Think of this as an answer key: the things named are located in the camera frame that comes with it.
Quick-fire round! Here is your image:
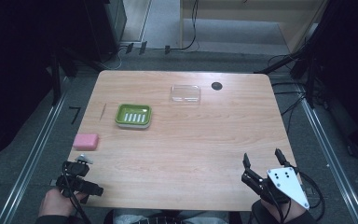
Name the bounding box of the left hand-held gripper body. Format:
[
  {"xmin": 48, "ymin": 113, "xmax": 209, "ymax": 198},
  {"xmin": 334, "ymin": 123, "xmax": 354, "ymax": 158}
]
[{"xmin": 55, "ymin": 153, "xmax": 104, "ymax": 205}]

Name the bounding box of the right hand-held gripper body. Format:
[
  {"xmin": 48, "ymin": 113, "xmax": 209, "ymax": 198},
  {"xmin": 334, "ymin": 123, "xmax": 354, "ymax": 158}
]
[{"xmin": 241, "ymin": 166, "xmax": 310, "ymax": 210}]

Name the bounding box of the pink sponge block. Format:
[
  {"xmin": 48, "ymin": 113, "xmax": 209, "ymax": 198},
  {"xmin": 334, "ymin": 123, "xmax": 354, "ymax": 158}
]
[{"xmin": 72, "ymin": 133, "xmax": 100, "ymax": 152}]

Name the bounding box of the green soap dish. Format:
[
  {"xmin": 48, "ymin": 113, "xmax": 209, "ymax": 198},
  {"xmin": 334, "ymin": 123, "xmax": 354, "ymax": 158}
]
[{"xmin": 114, "ymin": 103, "xmax": 153, "ymax": 131}]

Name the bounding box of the clear plastic container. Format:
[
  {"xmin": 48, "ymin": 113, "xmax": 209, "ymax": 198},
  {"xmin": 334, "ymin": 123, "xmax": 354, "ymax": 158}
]
[{"xmin": 169, "ymin": 84, "xmax": 202, "ymax": 105}]

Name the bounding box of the person's right hand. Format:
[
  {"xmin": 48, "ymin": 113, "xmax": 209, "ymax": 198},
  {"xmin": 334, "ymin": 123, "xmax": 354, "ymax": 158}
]
[{"xmin": 259, "ymin": 199, "xmax": 308, "ymax": 217}]

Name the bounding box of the person's left hand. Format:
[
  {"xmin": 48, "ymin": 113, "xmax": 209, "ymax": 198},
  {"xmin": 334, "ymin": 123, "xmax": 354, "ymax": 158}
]
[{"xmin": 37, "ymin": 188, "xmax": 89, "ymax": 218}]

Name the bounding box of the black tripod stand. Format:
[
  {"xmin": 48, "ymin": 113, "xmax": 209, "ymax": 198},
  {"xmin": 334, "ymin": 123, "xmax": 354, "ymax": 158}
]
[{"xmin": 254, "ymin": 36, "xmax": 321, "ymax": 110}]

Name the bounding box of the black metal stand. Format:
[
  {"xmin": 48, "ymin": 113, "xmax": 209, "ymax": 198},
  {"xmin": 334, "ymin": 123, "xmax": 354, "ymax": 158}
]
[{"xmin": 48, "ymin": 46, "xmax": 106, "ymax": 106}]

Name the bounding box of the dark cabinet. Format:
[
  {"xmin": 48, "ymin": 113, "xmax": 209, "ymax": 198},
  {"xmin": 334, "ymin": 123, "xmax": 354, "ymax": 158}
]
[{"xmin": 80, "ymin": 0, "xmax": 129, "ymax": 63}]

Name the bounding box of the left hand-held gripper cable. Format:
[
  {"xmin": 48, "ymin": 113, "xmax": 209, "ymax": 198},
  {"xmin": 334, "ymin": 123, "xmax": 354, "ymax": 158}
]
[{"xmin": 61, "ymin": 161, "xmax": 91, "ymax": 224}]

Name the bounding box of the hand-held gripper cable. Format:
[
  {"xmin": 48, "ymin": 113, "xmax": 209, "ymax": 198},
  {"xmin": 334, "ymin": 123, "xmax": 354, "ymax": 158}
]
[
  {"xmin": 61, "ymin": 161, "xmax": 91, "ymax": 224},
  {"xmin": 292, "ymin": 167, "xmax": 326, "ymax": 210}
]

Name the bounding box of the right hand-held gripper cable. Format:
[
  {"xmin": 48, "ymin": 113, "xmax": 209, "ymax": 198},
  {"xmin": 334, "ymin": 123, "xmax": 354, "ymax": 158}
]
[{"xmin": 292, "ymin": 167, "xmax": 326, "ymax": 210}]

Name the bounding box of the metal floor rail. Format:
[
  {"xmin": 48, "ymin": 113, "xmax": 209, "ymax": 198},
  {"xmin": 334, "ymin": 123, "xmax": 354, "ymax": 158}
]
[
  {"xmin": 297, "ymin": 92, "xmax": 358, "ymax": 224},
  {"xmin": 0, "ymin": 76, "xmax": 72, "ymax": 224}
]

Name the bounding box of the bundle of black cables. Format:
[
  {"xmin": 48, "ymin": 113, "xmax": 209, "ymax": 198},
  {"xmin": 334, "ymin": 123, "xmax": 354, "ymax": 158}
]
[{"xmin": 267, "ymin": 54, "xmax": 327, "ymax": 134}]

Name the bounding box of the white cable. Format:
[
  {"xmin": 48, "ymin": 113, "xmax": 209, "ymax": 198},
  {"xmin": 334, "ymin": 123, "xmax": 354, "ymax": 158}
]
[{"xmin": 103, "ymin": 46, "xmax": 129, "ymax": 71}]

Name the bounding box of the black hanging cable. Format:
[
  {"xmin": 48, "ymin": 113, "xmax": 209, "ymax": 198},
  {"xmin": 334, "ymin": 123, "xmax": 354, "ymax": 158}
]
[{"xmin": 169, "ymin": 0, "xmax": 200, "ymax": 52}]

